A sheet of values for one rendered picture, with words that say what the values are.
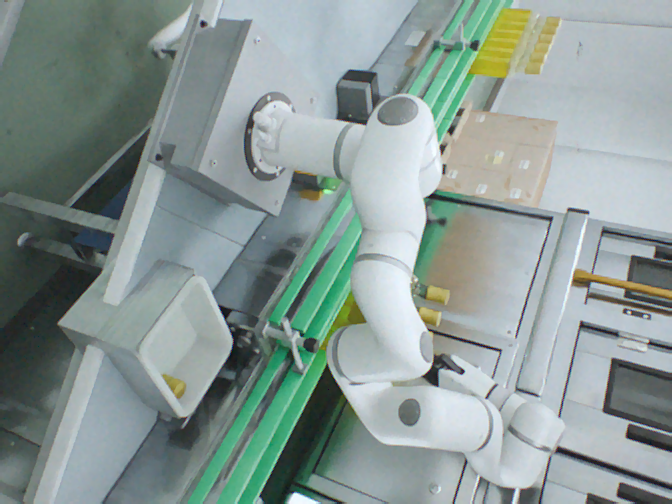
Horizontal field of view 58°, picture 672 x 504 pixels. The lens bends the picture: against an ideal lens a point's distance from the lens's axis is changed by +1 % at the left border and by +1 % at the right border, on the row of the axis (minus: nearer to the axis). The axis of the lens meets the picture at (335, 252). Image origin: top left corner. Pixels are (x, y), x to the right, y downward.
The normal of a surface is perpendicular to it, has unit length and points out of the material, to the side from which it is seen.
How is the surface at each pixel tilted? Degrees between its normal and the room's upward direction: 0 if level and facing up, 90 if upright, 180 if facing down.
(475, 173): 98
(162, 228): 0
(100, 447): 0
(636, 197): 90
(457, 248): 90
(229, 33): 90
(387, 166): 85
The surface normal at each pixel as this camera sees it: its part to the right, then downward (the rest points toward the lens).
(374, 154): -0.40, -0.52
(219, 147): 0.86, 0.25
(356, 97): -0.41, 0.71
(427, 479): -0.14, -0.67
